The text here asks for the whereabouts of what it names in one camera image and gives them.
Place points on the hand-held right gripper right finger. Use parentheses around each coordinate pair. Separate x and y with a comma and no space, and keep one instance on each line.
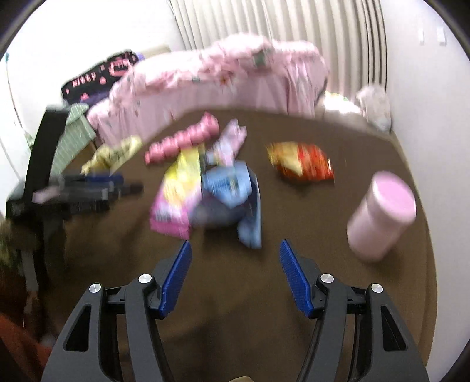
(295,279)

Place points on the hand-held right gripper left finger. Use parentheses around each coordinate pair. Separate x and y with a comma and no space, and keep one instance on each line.
(178,279)

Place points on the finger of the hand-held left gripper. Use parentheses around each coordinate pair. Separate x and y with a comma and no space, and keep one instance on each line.
(91,198)
(102,179)

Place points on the yellow plastic bag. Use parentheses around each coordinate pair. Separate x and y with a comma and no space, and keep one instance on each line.
(110,154)

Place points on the blue wrapper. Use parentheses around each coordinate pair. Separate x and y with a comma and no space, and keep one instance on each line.
(227,183)

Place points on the green grid cloth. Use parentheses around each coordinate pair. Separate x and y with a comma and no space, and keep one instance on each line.
(75,136)

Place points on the yellow and pink snack packet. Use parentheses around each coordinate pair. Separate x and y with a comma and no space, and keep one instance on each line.
(176,191)

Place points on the pink caterpillar toy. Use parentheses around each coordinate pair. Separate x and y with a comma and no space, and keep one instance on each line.
(183,137)

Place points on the red and gold snack packet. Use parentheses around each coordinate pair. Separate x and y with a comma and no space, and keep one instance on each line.
(304,163)

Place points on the lavender snack packet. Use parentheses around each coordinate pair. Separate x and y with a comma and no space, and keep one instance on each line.
(229,141)

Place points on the beige headboard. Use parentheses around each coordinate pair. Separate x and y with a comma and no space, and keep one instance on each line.
(158,51)

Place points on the pink floral duvet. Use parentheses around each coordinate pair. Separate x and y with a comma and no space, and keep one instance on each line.
(205,66)

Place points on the red cloth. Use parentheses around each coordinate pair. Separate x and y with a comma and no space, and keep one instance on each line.
(18,349)

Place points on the bed with pink sheet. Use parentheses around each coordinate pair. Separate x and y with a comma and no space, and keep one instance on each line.
(264,99)

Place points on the white plastic bag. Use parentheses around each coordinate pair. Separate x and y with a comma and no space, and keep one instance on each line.
(374,106)

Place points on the striped white curtain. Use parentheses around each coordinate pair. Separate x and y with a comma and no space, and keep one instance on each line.
(293,22)

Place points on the white wall switch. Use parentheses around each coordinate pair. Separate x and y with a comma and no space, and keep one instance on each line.
(421,36)
(441,36)

